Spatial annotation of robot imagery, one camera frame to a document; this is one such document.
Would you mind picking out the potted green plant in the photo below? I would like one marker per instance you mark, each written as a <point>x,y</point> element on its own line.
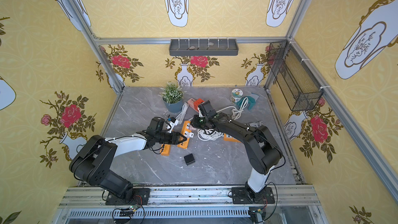
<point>172,95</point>

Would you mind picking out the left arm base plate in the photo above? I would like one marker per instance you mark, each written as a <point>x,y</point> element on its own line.
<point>138,196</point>

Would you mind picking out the orange power strip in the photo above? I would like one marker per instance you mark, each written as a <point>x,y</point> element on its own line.
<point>165,151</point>
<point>187,133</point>
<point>229,138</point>

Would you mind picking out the pink power strip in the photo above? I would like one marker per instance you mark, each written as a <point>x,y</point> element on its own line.
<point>191,102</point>

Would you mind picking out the green glove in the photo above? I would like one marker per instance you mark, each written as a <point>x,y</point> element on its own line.
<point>248,102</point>

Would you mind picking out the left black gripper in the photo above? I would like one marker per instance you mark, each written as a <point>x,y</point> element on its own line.
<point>168,137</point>

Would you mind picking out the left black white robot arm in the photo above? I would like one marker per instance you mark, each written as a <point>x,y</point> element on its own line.
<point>92,164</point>

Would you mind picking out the red cube adapter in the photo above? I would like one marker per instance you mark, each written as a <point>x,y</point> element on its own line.
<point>197,103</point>

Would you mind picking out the black plug adapter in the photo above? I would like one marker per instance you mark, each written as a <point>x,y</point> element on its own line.
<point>189,159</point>

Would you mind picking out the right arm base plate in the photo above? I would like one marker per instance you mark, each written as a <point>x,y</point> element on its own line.
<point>245,195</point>

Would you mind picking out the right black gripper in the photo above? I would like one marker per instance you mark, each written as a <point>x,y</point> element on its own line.
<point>201,121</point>

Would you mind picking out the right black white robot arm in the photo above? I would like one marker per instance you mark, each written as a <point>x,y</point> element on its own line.
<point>263,152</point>

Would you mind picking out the grey wall shelf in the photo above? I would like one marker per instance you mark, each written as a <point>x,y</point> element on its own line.
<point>203,47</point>

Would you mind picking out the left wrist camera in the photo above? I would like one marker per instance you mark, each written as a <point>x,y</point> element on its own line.
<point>158,125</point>

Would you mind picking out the black wire basket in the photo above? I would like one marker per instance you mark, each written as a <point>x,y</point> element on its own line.
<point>299,86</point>

